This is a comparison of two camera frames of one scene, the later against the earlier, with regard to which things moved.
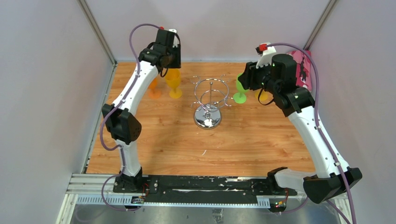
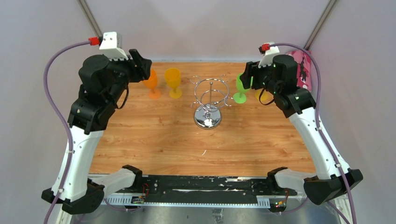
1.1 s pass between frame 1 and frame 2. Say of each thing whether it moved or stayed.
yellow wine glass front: stayed
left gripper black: moved
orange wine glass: stayed
